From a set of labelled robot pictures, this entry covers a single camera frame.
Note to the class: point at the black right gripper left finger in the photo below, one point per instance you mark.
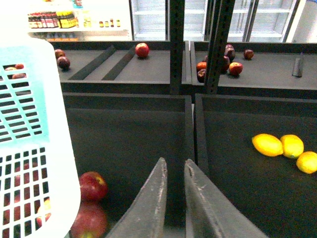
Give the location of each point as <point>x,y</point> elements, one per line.
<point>145,217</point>

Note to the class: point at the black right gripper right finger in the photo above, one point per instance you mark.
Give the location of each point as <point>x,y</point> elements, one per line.
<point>212,214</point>

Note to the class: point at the light blue plastic basket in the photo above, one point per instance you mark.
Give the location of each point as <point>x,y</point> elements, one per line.
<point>39,187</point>

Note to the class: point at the yellow lemon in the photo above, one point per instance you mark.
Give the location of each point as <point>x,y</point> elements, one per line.
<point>267,145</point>
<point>307,162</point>
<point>292,145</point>

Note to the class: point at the black produce display tray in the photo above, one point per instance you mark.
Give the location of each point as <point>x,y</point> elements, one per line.
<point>270,191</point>

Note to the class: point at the dark red apple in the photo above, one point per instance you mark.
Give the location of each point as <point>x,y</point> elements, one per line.
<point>248,54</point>
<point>63,63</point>
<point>59,53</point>

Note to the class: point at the glass door refrigerator cabinet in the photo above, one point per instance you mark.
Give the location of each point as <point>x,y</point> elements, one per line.
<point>252,20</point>

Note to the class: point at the white bottle shelf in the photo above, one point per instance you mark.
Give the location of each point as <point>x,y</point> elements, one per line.
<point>79,20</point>

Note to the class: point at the black perforated rack post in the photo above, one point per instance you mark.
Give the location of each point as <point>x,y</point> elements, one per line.
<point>222,11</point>
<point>176,28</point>

